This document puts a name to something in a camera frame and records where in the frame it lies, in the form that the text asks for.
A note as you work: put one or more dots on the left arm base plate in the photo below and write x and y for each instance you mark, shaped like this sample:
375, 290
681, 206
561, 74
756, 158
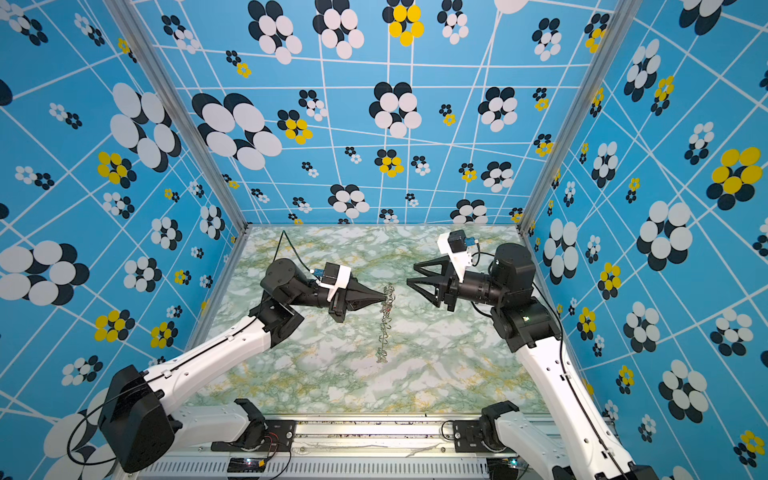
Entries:
272, 435

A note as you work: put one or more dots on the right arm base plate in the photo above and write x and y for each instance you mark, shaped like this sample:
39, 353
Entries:
474, 436

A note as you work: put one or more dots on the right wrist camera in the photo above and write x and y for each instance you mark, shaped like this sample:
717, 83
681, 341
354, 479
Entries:
460, 250

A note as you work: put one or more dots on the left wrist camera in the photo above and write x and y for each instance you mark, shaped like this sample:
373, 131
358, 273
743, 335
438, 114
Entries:
332, 278

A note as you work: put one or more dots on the corner aluminium post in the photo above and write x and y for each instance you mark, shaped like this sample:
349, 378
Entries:
129, 23
620, 23

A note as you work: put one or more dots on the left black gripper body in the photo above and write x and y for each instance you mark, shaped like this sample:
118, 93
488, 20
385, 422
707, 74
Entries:
337, 310

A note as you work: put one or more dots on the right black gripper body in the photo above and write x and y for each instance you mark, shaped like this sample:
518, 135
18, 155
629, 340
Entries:
454, 284

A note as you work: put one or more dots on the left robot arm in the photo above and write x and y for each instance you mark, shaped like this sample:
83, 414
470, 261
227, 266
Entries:
143, 416

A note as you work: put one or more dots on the right corner aluminium post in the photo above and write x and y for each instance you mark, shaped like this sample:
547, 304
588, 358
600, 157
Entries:
620, 23

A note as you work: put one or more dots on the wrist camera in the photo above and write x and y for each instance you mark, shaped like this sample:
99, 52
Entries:
332, 278
460, 250

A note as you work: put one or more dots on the left corner aluminium post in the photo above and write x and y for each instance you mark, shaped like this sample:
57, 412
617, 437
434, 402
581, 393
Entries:
129, 23

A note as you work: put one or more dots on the aluminium front rail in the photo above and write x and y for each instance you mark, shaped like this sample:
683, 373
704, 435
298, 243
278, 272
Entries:
377, 435

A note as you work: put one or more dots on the perforated cable duct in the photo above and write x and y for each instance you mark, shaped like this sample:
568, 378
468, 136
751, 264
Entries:
317, 468

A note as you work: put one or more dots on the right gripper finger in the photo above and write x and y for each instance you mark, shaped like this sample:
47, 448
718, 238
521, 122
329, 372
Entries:
433, 268
429, 288

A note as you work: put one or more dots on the grey metal key ring plate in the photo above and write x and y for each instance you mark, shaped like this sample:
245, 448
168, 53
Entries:
385, 324

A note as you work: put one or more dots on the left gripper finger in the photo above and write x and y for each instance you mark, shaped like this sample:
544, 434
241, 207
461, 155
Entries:
363, 300
363, 291

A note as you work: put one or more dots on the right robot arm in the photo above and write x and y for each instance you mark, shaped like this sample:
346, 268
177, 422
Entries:
587, 448

